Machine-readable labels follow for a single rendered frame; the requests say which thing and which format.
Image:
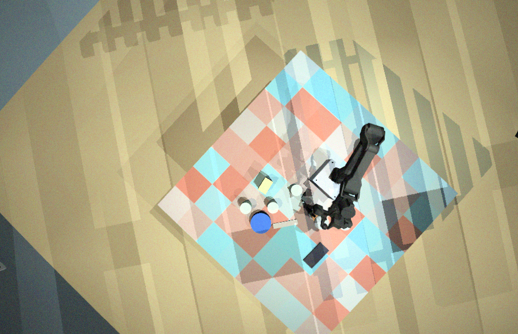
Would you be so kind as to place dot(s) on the dark blue cylinder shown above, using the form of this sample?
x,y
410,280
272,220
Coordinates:
x,y
260,222

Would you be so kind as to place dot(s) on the glass french press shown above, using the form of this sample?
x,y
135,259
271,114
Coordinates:
x,y
317,219

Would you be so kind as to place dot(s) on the clear glass cylinder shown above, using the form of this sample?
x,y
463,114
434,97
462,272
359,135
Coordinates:
x,y
295,189
272,206
246,207

